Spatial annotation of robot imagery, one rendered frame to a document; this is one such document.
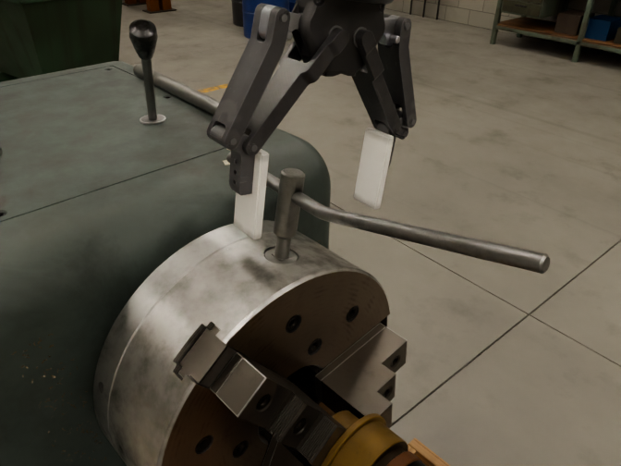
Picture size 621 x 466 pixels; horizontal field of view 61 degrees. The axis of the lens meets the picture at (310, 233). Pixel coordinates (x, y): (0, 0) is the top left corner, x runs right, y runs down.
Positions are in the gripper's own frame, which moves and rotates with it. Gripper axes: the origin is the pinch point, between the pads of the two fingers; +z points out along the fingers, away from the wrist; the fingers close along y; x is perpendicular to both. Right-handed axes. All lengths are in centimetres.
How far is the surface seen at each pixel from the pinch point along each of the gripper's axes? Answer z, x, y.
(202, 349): 11.6, 0.3, -10.1
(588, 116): 61, 147, 435
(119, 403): 19.1, 5.3, -15.5
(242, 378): 12.5, -3.7, -8.7
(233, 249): 7.0, 7.0, -3.2
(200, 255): 7.8, 8.5, -6.0
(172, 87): 1.0, 46.4, 10.3
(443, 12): 12, 476, 653
